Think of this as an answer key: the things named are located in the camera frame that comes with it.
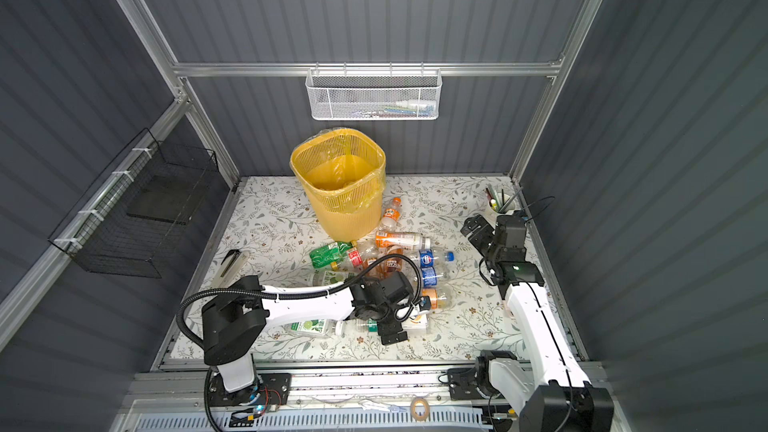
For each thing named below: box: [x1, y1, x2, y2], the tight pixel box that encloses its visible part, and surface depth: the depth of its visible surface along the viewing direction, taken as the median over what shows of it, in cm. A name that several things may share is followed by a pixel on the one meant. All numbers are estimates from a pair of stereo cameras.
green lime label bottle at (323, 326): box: [286, 319, 346, 337], surface depth 82 cm
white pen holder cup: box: [489, 192, 516, 214], surface depth 102 cm
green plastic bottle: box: [309, 240, 357, 268], surface depth 98 cm
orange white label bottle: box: [375, 231, 431, 251], surface depth 98 cm
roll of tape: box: [410, 397, 430, 422], surface depth 72 cm
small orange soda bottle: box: [381, 197, 402, 233], surface depth 106 cm
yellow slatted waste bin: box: [290, 127, 387, 243], surface depth 95 cm
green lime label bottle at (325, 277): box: [312, 270, 356, 286], surface depth 91 cm
